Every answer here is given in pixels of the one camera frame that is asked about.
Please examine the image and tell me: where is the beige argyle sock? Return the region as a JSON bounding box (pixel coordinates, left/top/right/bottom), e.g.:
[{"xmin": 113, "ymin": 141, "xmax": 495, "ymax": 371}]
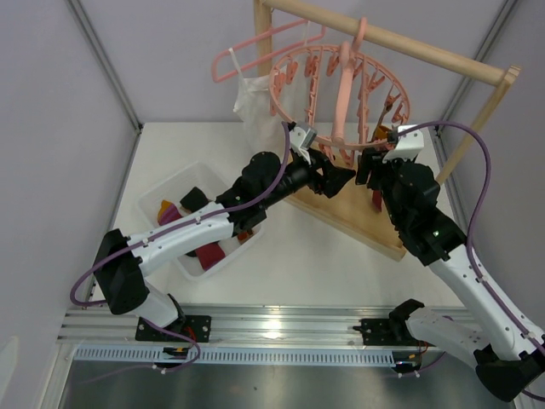
[
  {"xmin": 237, "ymin": 229, "xmax": 254, "ymax": 245},
  {"xmin": 372, "ymin": 95, "xmax": 404, "ymax": 144}
]

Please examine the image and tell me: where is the pink round clip hanger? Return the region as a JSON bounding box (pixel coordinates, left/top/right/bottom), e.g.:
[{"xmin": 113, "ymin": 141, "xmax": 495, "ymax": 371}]
[{"xmin": 269, "ymin": 17, "xmax": 410, "ymax": 167}]

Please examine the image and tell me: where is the white plastic basket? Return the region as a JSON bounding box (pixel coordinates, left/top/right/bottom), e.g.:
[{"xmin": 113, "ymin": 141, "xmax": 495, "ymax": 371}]
[{"xmin": 135, "ymin": 162, "xmax": 264, "ymax": 281}]

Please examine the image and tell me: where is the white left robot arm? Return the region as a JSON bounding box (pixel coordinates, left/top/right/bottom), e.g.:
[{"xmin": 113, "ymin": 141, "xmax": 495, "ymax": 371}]
[{"xmin": 93, "ymin": 149, "xmax": 356, "ymax": 328}]

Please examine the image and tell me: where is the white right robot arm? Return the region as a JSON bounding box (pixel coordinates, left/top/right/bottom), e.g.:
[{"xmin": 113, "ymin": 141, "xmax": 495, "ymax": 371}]
[{"xmin": 356, "ymin": 148, "xmax": 544, "ymax": 402}]

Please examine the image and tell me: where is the pink clothes hanger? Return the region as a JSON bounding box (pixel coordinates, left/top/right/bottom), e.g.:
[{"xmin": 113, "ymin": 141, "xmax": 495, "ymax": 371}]
[{"xmin": 210, "ymin": 19, "xmax": 327, "ymax": 84}]

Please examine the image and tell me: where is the wooden clothes rack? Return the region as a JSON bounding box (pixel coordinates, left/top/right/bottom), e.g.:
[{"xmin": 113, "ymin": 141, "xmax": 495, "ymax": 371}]
[{"xmin": 243, "ymin": 0, "xmax": 521, "ymax": 262}]

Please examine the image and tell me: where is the white camisole top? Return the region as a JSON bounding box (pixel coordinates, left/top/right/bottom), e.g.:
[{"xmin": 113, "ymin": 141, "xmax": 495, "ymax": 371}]
[{"xmin": 229, "ymin": 49, "xmax": 308, "ymax": 157}]

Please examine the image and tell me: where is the magenta striped sock yellow cuff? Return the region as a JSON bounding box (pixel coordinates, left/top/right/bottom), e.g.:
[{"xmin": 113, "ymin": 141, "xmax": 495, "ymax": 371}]
[{"xmin": 157, "ymin": 186, "xmax": 227, "ymax": 272}]

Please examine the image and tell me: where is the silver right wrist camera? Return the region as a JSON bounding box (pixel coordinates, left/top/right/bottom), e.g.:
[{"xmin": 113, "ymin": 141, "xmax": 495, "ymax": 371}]
[{"xmin": 382, "ymin": 125, "xmax": 425, "ymax": 164}]

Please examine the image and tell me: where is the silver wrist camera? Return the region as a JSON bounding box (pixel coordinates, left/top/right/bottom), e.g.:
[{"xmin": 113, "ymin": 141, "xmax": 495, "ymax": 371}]
[
  {"xmin": 288, "ymin": 122, "xmax": 317, "ymax": 164},
  {"xmin": 382, "ymin": 125, "xmax": 425, "ymax": 164}
]

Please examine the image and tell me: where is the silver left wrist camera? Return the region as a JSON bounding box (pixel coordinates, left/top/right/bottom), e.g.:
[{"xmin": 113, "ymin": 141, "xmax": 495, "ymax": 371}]
[{"xmin": 288, "ymin": 122, "xmax": 317, "ymax": 164}]

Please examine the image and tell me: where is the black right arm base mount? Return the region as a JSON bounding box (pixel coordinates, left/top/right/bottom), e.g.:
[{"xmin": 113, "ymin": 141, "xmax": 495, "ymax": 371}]
[{"xmin": 352, "ymin": 318, "xmax": 410, "ymax": 347}]

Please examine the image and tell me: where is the aluminium mounting rail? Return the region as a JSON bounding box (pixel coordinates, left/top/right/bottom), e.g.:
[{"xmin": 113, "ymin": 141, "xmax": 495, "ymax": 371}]
[{"xmin": 57, "ymin": 302, "xmax": 486, "ymax": 347}]

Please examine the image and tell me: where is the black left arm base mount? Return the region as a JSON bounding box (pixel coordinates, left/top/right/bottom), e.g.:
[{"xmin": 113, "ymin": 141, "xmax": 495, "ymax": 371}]
[{"xmin": 135, "ymin": 315, "xmax": 212, "ymax": 343}]

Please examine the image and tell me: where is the white slotted cable duct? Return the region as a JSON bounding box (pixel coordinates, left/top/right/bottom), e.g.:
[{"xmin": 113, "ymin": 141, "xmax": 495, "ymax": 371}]
[{"xmin": 73, "ymin": 345, "xmax": 423, "ymax": 367}]

